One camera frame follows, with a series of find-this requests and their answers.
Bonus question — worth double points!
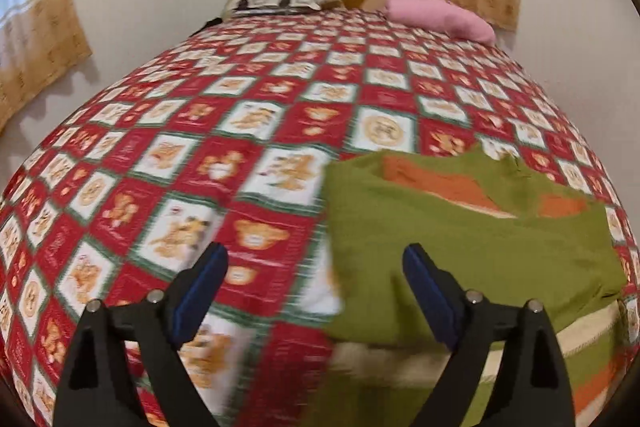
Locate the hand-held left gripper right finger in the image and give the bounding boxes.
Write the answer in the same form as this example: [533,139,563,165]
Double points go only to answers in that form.
[402,243,576,427]

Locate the grey patterned pillow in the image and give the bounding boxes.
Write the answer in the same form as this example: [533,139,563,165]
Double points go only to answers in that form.
[222,0,344,18]

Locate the black strap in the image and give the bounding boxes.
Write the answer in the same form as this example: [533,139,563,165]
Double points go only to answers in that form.
[192,17,224,38]

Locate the green knitted sweater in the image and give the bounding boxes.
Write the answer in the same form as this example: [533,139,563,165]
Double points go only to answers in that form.
[300,144,629,427]

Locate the red teddy bear printed bedspread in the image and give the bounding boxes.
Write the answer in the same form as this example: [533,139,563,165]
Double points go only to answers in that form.
[0,6,640,427]

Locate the beige side window curtain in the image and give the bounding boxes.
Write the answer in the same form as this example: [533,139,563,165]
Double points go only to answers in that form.
[0,0,94,134]

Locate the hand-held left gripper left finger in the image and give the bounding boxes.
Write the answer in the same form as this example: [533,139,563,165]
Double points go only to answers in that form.
[52,242,231,427]

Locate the pink pillow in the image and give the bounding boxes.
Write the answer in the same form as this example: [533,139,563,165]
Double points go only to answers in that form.
[384,0,497,46]

